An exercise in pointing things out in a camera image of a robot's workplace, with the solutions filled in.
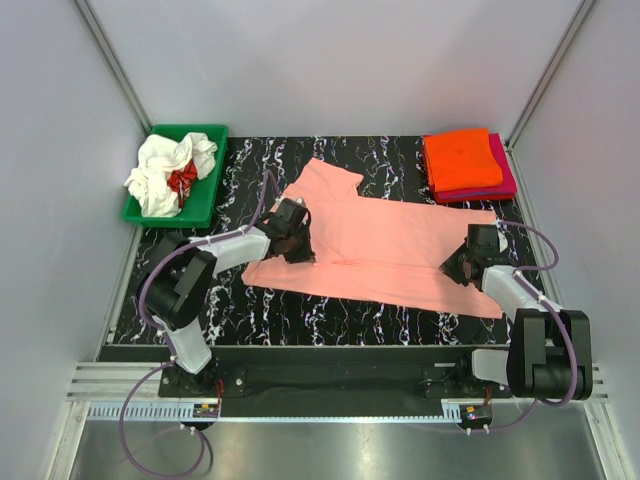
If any magenta folded t-shirt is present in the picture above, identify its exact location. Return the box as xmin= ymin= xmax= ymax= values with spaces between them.
xmin=432 ymin=133 xmax=518 ymax=204

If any right aluminium frame post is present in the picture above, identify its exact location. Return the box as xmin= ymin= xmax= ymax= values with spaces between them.
xmin=505 ymin=0 xmax=599 ymax=150

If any red crumpled t-shirt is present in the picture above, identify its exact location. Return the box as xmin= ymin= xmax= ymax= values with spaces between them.
xmin=167 ymin=160 xmax=198 ymax=210

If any green plastic bin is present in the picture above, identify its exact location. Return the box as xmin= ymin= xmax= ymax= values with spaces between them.
xmin=122 ymin=124 xmax=228 ymax=228

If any white crumpled t-shirt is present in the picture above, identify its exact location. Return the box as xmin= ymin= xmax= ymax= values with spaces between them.
xmin=124 ymin=132 xmax=218 ymax=218

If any white slotted cable duct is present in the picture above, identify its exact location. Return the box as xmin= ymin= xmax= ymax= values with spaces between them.
xmin=88 ymin=401 xmax=461 ymax=424

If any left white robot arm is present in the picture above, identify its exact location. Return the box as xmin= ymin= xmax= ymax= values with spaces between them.
xmin=137 ymin=198 xmax=315 ymax=396

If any salmon pink t-shirt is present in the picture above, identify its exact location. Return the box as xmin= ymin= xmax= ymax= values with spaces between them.
xmin=242 ymin=158 xmax=502 ymax=318

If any orange folded t-shirt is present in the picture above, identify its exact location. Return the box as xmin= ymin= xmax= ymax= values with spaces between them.
xmin=424 ymin=128 xmax=503 ymax=193

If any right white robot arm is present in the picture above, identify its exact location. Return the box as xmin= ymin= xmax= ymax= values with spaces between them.
xmin=441 ymin=221 xmax=594 ymax=406

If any left aluminium frame post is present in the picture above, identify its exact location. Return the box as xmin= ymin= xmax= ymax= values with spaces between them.
xmin=70 ymin=0 xmax=152 ymax=134

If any black marbled table mat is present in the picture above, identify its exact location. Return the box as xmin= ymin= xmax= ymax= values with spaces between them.
xmin=107 ymin=134 xmax=551 ymax=347

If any aluminium frame post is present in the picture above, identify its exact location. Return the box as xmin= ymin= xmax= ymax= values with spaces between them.
xmin=70 ymin=0 xmax=152 ymax=134
xmin=505 ymin=0 xmax=599 ymax=150

